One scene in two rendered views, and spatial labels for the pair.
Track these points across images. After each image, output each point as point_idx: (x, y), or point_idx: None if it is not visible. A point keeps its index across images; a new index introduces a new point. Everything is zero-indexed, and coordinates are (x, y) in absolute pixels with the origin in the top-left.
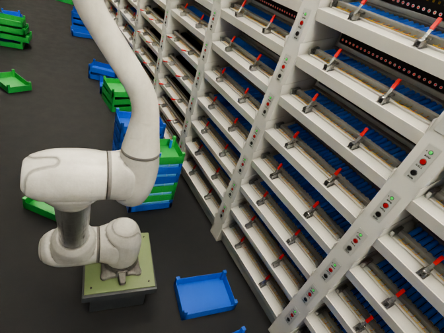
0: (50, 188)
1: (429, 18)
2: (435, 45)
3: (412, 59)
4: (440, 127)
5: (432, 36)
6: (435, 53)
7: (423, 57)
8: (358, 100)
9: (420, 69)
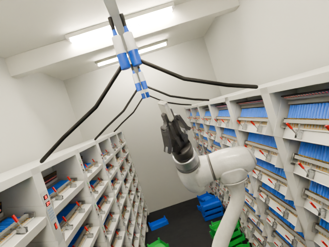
0: None
1: None
2: (13, 230)
3: (31, 237)
4: (58, 241)
5: (10, 228)
6: (28, 227)
7: (33, 231)
8: None
9: (34, 236)
